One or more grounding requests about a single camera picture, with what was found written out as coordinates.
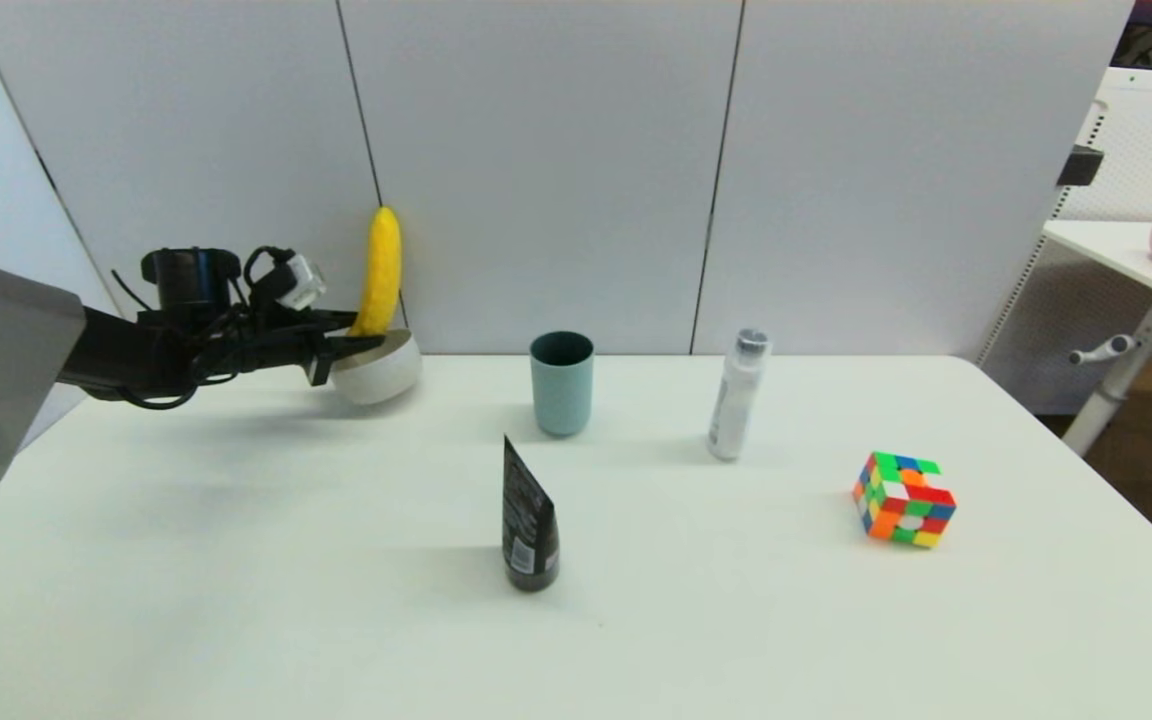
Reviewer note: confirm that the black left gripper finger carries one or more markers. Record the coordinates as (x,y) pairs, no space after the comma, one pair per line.
(356,345)
(336,320)

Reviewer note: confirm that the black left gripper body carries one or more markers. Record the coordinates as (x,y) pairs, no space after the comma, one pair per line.
(318,358)

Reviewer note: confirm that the yellow banana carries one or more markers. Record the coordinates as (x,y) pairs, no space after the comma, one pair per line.
(381,265)

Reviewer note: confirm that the beige bowl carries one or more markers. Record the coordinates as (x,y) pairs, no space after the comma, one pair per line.
(381,375)

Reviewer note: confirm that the teal plastic cup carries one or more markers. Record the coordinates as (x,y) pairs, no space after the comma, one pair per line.
(562,395)

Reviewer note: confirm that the black squeeze tube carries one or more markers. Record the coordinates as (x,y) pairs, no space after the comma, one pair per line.
(528,530)

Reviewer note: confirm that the white cylindrical bottle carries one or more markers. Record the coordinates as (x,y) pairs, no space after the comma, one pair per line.
(736,400)

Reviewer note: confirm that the multicoloured puzzle cube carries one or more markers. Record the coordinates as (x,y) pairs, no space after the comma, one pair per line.
(901,500)

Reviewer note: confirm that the black clamp on panel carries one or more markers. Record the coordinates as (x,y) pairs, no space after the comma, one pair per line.
(1078,167)

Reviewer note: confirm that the white side desk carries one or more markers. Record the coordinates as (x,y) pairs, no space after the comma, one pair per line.
(1111,250)

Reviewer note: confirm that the white pegboard panel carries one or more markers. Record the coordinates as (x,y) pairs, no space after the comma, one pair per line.
(1146,140)

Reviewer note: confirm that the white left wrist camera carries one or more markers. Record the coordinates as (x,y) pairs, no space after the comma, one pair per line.
(301,282)

